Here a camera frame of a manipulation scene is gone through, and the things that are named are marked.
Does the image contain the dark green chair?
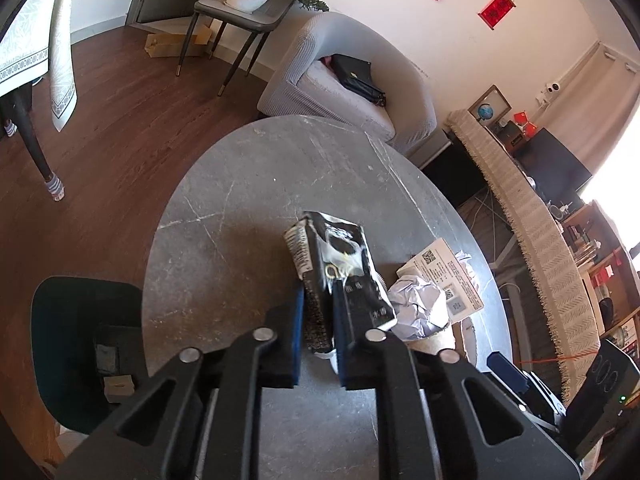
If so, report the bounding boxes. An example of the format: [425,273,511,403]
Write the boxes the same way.
[31,276,151,433]

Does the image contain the grey armchair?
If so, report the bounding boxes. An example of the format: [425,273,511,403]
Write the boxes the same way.
[257,11,438,155]

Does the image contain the white patterned tablecloth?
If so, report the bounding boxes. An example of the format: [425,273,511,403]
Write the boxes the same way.
[0,0,81,133]

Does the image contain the white security camera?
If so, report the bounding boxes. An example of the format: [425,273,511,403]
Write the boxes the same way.
[539,80,564,107]

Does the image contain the red hanging scroll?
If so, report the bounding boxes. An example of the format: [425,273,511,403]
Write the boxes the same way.
[477,0,522,30]

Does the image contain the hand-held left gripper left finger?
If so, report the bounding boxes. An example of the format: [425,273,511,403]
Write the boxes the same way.
[55,285,307,480]

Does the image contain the black snack packet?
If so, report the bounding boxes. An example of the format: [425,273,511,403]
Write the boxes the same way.
[284,211,398,356]

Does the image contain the black handbag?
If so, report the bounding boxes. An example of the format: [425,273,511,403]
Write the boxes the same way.
[330,53,388,108]

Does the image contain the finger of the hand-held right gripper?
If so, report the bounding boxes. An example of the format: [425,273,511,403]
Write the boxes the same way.
[520,370,567,428]
[486,351,532,397]

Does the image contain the white paper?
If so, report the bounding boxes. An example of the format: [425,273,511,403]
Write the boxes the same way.
[387,274,452,343]

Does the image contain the white cables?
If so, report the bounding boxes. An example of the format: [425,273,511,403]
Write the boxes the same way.
[469,189,523,273]

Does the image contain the brown cardboard piece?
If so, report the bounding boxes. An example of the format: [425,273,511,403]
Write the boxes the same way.
[400,321,477,362]

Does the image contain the small black desk box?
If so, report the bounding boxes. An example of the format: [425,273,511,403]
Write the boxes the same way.
[499,121,524,152]

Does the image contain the grey packet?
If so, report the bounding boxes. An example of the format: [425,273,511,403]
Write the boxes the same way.
[94,343,119,376]

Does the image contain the framed globe picture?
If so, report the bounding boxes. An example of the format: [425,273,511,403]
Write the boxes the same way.
[467,85,512,127]

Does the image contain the small cardboard box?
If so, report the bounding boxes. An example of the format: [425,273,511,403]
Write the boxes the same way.
[103,375,137,404]

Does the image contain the black monitor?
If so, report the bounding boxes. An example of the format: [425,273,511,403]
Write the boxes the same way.
[514,127,594,197]

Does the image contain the black table leg with sock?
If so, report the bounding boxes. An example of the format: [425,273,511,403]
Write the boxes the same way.
[0,85,69,203]

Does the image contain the wooden shelf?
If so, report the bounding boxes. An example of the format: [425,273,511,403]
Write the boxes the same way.
[560,199,640,353]

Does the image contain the grey chair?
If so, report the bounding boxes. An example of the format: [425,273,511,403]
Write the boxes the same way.
[175,0,314,97]

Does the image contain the red desk ornaments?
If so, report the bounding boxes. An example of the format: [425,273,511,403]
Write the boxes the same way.
[513,111,539,137]

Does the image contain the beige fringed desk cloth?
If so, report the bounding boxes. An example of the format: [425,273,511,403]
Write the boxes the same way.
[446,109,602,407]

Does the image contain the printed paper leaflet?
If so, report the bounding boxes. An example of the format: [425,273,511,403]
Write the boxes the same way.
[401,237,485,322]

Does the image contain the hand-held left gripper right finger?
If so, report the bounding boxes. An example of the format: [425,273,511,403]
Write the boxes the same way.
[331,280,583,480]

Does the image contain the orange cable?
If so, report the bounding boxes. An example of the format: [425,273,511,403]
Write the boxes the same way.
[517,352,603,367]

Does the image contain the beige curtain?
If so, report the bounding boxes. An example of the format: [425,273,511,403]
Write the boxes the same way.
[542,41,640,173]

